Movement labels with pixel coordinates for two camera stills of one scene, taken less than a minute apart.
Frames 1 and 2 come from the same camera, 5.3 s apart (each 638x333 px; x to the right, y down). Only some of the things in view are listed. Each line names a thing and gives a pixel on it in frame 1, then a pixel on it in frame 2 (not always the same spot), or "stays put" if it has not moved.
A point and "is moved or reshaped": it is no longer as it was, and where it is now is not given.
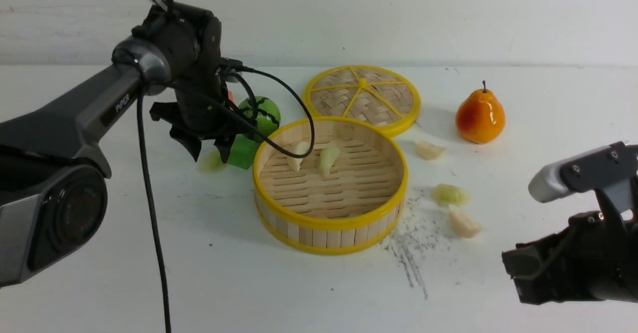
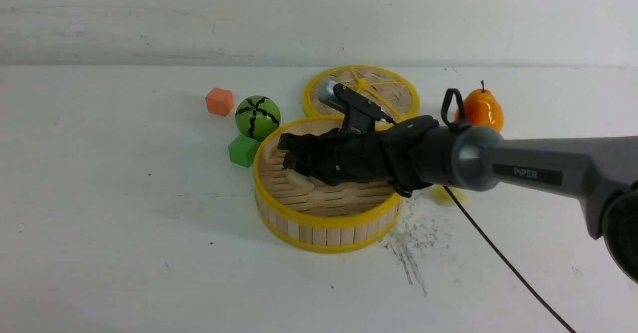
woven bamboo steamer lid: (374, 94) stays put
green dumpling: (444, 195) stays put
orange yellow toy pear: (480, 117) stays put
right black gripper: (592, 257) to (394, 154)
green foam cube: (243, 152) stays put
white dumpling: (427, 150) is moved or reshaped
